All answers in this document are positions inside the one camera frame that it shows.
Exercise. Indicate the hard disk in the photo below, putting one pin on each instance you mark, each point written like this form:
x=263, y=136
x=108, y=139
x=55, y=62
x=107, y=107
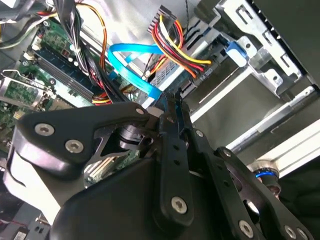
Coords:
x=167, y=75

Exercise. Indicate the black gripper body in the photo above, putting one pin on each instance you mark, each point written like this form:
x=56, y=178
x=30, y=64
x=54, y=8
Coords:
x=112, y=212

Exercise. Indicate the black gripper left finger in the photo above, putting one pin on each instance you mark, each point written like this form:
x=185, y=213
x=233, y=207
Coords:
x=62, y=125

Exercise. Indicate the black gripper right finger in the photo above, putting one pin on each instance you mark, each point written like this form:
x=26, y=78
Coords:
x=225, y=180

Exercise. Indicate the person's hand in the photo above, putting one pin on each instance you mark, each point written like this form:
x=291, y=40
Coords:
x=273, y=190

